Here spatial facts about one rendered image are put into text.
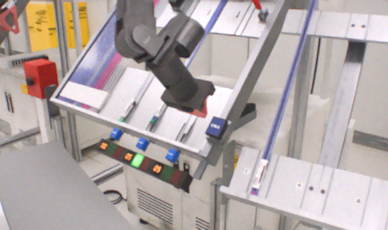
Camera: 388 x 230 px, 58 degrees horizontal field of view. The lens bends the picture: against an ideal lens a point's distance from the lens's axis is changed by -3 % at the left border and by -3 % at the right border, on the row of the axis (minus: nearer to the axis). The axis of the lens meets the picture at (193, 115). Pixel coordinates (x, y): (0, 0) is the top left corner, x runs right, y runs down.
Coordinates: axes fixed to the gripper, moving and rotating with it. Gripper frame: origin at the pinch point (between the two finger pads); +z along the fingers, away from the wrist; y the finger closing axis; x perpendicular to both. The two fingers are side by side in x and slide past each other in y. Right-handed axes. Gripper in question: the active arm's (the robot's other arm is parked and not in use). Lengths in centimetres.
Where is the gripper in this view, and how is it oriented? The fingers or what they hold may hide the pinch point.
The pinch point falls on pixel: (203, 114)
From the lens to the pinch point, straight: 79.3
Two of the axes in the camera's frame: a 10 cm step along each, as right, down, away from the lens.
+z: 4.3, 5.2, 7.4
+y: -7.8, -2.1, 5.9
